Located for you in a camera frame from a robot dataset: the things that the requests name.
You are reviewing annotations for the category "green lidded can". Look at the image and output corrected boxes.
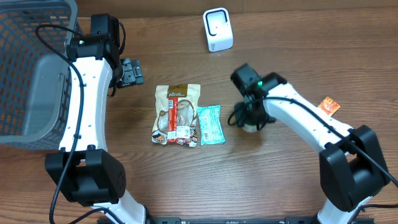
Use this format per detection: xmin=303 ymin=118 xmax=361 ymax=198
xmin=242 ymin=124 xmax=259 ymax=133

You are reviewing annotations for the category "teal snack bag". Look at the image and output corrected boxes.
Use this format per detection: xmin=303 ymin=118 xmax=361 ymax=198
xmin=198 ymin=105 xmax=226 ymax=146

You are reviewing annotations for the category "brown white snack pouch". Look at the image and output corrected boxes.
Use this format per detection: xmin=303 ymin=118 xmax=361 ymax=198
xmin=151 ymin=84 xmax=201 ymax=147

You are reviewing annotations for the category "orange tissue pack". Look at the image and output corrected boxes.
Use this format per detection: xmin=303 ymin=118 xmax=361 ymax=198
xmin=318 ymin=96 xmax=340 ymax=116

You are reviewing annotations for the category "red white stick pack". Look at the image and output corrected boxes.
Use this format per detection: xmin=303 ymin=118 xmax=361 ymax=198
xmin=167 ymin=97 xmax=178 ymax=142

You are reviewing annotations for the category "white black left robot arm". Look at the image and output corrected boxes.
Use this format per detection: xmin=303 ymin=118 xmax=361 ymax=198
xmin=45 ymin=14 xmax=153 ymax=224

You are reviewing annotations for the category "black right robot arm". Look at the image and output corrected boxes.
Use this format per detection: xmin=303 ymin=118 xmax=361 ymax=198
xmin=229 ymin=64 xmax=394 ymax=223

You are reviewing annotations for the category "white barcode scanner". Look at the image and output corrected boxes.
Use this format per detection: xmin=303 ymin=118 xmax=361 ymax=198
xmin=203 ymin=7 xmax=234 ymax=52

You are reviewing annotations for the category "grey plastic basket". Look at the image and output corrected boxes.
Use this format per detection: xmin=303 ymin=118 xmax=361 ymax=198
xmin=1 ymin=1 xmax=80 ymax=150

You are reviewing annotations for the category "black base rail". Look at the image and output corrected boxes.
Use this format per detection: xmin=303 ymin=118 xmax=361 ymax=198
xmin=149 ymin=217 xmax=376 ymax=224

